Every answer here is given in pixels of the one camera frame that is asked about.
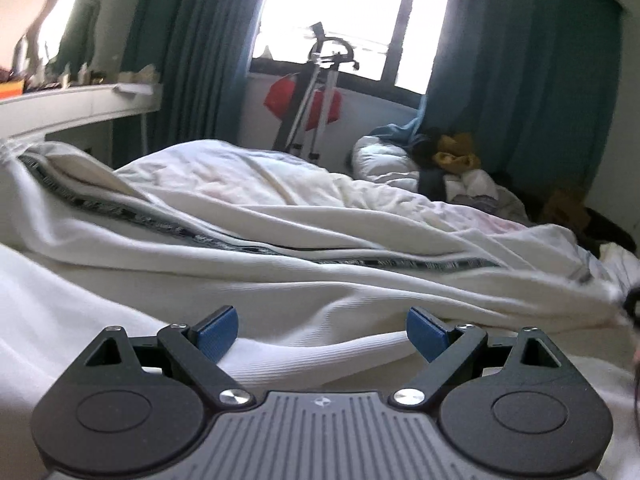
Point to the metal exercise stand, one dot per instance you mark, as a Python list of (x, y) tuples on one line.
[(314, 95)]

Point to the light blue cloth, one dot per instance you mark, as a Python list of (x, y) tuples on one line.
[(400, 127)]

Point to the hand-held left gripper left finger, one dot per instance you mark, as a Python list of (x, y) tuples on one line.
[(216, 334)]

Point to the white hanging cloth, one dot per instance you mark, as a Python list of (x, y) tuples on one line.
[(42, 30)]

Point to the teal curtain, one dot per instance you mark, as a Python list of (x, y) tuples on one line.
[(525, 75), (195, 50)]

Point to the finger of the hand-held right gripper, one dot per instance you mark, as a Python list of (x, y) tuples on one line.
[(634, 305)]

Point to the black cloth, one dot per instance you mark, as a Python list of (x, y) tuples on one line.
[(426, 152)]

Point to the white garment with patterned stripe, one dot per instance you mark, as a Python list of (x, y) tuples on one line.
[(320, 305)]

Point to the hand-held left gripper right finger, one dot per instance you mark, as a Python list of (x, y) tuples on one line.
[(426, 334)]

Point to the window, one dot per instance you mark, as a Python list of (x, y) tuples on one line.
[(350, 15)]

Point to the brown cloth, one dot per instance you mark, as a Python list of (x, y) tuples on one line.
[(567, 206)]

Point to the yellow cloth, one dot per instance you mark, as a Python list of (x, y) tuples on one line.
[(456, 156)]

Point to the red bag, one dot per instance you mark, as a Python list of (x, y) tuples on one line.
[(280, 96), (327, 110)]

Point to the orange box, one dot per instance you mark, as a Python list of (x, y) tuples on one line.
[(11, 88)]

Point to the white desk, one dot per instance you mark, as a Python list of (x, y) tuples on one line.
[(70, 105)]

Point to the white quilt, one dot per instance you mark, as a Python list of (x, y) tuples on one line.
[(240, 185)]

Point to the pile of clothes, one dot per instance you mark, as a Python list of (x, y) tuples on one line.
[(385, 160)]

